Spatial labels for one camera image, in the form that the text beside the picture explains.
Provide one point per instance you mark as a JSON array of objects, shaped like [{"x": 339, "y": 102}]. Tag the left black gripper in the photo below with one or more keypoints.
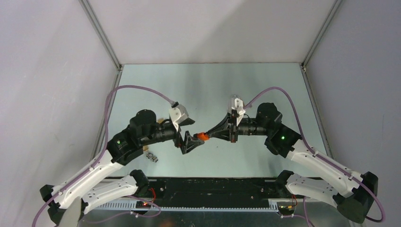
[{"x": 190, "y": 142}]

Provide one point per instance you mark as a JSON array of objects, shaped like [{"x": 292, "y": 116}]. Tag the circuit board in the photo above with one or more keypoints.
[
  {"x": 289, "y": 207},
  {"x": 143, "y": 205}
]

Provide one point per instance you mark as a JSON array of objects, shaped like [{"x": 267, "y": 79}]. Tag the right circuit board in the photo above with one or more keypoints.
[{"x": 289, "y": 207}]

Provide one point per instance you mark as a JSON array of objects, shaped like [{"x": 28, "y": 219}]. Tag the left circuit board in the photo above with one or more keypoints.
[{"x": 143, "y": 205}]

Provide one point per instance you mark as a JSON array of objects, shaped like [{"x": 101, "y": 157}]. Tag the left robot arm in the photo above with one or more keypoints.
[{"x": 121, "y": 149}]

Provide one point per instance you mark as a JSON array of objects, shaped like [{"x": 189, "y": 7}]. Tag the orange black padlock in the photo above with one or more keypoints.
[{"x": 201, "y": 136}]

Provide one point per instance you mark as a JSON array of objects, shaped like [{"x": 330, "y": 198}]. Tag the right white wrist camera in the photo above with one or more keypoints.
[{"x": 237, "y": 108}]

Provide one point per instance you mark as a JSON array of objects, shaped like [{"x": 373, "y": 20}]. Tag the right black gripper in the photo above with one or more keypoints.
[{"x": 227, "y": 127}]

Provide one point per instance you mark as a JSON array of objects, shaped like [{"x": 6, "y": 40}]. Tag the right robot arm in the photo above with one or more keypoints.
[{"x": 350, "y": 192}]

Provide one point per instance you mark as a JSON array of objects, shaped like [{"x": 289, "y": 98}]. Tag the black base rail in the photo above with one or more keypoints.
[{"x": 213, "y": 193}]

